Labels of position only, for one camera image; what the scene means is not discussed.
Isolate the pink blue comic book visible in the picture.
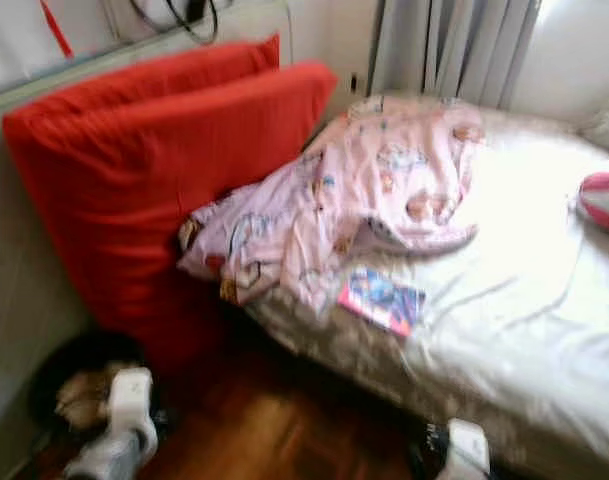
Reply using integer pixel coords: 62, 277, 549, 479
337, 265, 427, 339

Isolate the white quilted upright mattress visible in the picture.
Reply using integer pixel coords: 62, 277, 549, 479
0, 0, 295, 480

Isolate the grey pleated curtain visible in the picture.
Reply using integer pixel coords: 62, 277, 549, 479
369, 0, 540, 109

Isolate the red white blue bolster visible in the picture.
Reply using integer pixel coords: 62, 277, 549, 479
576, 170, 609, 236

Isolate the red hanging tassel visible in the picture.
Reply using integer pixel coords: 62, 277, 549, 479
39, 0, 75, 59

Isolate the large red cushion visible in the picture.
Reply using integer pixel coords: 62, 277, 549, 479
1, 60, 338, 376

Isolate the black round waste bin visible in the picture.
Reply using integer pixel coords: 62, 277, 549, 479
27, 330, 160, 451

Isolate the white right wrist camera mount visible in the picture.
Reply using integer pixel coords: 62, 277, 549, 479
444, 418, 492, 480

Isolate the pink cartoon print blanket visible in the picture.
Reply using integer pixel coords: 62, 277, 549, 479
177, 95, 487, 321

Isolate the black looped cable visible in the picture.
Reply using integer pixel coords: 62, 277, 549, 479
129, 0, 225, 46

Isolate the thin red cushion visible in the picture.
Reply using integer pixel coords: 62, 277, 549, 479
34, 33, 282, 111

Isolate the beige floral bed sheet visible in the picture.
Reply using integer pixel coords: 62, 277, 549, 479
244, 95, 609, 479

